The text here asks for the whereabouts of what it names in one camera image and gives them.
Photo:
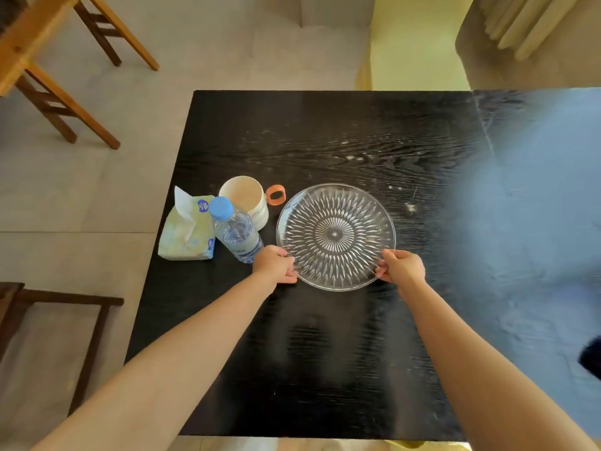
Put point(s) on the clear patterned glass plate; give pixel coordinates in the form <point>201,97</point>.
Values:
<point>335,236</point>

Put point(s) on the person's left forearm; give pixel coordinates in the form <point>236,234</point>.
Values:
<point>155,371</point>

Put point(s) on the clear water bottle blue cap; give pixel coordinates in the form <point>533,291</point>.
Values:
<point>234,227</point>

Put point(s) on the person's right forearm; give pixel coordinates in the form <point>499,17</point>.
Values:
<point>488,366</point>

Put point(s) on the beige curtain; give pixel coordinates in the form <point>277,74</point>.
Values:
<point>526,37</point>

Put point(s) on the person's left hand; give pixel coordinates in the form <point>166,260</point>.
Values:
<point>271,265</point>

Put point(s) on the person's right hand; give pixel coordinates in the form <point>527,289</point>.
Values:
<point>404,269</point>

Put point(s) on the dark wooden chair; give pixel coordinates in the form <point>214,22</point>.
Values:
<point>42,324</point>

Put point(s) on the dark blue object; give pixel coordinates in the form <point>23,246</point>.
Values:
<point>590,356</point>

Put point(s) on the person's left thumb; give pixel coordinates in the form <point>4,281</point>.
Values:
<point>280,251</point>

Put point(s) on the light wooden chair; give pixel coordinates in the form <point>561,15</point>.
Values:
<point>56,60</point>

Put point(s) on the person's right thumb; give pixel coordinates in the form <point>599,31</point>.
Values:
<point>388,254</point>

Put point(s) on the soft tissue pack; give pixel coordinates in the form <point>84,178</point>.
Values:
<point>188,232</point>

